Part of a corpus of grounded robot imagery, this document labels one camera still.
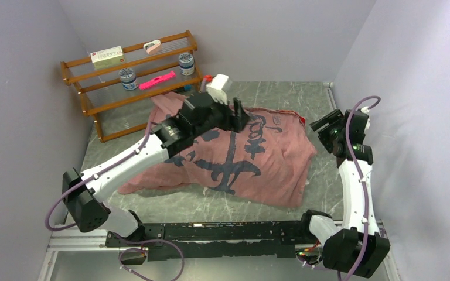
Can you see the blue white jar left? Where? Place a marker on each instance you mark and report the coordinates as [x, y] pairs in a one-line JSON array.
[[128, 79]]

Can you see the pink highlighter marker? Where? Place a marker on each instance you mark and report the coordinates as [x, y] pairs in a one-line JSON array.
[[157, 80]]

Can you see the wooden shelf rack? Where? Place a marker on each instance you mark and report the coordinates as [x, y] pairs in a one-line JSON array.
[[115, 82]]

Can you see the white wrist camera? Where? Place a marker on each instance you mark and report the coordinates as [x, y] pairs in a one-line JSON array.
[[366, 111], [218, 88]]

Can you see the pink red patterned pillowcase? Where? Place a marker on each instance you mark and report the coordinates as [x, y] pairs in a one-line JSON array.
[[267, 162]]

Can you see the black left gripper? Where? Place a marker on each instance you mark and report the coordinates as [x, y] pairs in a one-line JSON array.
[[236, 123]]

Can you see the black blue marker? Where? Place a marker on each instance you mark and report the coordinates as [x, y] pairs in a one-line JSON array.
[[185, 88]]

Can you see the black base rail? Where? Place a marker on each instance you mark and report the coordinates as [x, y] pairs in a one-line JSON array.
[[283, 239]]

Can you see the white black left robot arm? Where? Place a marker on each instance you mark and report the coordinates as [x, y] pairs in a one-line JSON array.
[[84, 192]]

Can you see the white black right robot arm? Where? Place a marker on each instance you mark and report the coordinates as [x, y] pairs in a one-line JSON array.
[[356, 247]]

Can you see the blue white jar right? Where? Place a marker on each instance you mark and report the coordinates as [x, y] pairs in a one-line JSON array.
[[186, 64]]

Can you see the blue white jar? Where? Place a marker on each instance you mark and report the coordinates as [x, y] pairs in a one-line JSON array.
[[186, 64], [128, 79]]

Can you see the aluminium frame rail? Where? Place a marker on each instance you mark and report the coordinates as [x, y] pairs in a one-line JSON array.
[[72, 240]]

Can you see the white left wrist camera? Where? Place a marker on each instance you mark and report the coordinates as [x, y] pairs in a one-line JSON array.
[[218, 88]]

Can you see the white green box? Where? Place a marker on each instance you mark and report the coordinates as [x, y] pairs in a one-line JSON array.
[[107, 58]]

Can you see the pink white tape dispenser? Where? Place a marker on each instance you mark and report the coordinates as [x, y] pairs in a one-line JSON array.
[[152, 46]]

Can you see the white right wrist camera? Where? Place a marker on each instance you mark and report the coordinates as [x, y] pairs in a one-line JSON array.
[[366, 111]]

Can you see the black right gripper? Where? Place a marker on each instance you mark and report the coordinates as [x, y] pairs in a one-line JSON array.
[[334, 119]]

